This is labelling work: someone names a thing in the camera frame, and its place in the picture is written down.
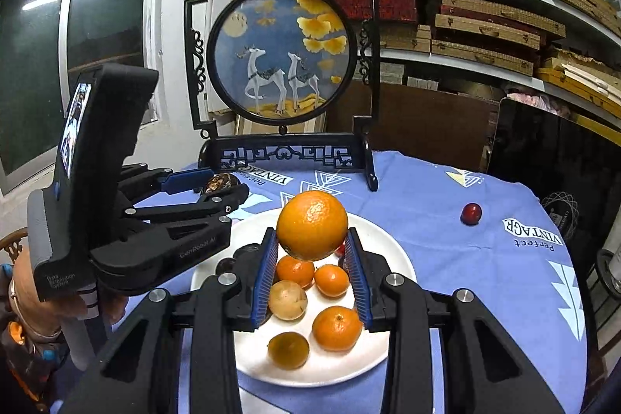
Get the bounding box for round deer screen ornament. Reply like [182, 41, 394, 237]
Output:
[183, 0, 380, 191]

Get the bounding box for yellow orange small fruit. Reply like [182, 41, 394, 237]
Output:
[267, 332, 309, 370]

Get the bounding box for wooden chair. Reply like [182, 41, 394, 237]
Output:
[0, 227, 28, 263]

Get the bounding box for person left hand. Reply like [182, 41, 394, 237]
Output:
[8, 246, 130, 338]

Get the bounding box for tan round fruit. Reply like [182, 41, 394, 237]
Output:
[269, 281, 307, 322]

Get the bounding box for shelf with stacked boxes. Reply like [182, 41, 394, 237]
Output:
[252, 0, 621, 133]

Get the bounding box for orange tangerine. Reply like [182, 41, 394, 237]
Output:
[312, 306, 363, 352]

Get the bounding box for blue patterned tablecloth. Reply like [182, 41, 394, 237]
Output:
[47, 149, 590, 414]

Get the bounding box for phone on gripper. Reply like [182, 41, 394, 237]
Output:
[28, 63, 159, 301]

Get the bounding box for white oval plate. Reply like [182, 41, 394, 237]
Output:
[191, 209, 417, 388]

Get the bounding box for small red plum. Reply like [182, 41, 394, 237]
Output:
[460, 203, 482, 226]

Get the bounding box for dark mangosteen front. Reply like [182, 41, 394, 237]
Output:
[201, 172, 240, 196]

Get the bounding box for large orange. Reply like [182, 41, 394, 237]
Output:
[276, 190, 349, 262]

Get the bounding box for window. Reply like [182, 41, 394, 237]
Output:
[1, 0, 161, 193]

